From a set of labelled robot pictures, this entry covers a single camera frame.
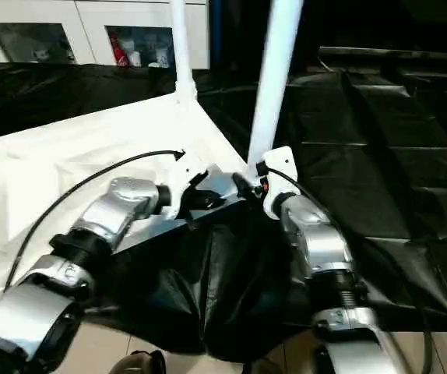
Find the white plastic table top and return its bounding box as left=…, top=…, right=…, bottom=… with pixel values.
left=0, top=92, right=252, bottom=306

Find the red bottle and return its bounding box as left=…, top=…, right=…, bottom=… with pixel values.
left=112, top=31, right=128, bottom=66

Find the white display cabinet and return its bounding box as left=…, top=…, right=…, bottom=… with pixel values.
left=0, top=0, right=212, bottom=71

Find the grey left robot leg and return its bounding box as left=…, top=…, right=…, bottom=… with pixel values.
left=111, top=351, right=167, bottom=374

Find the white plastic table leg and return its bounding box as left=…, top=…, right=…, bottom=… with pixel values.
left=246, top=0, right=304, bottom=169
left=169, top=0, right=199, bottom=105

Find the small white figurine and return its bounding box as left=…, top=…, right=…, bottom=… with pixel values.
left=33, top=45, right=55, bottom=63

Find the black low cabinet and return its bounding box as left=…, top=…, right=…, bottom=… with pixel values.
left=223, top=0, right=447, bottom=75

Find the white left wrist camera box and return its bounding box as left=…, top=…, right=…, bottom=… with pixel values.
left=160, top=151, right=210, bottom=221

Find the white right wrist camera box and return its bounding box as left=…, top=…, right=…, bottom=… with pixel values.
left=255, top=145, right=299, bottom=221

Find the black work mat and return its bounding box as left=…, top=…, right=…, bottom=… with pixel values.
left=0, top=58, right=447, bottom=363

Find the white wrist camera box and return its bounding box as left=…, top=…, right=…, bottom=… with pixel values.
left=255, top=145, right=299, bottom=221
left=160, top=151, right=210, bottom=221

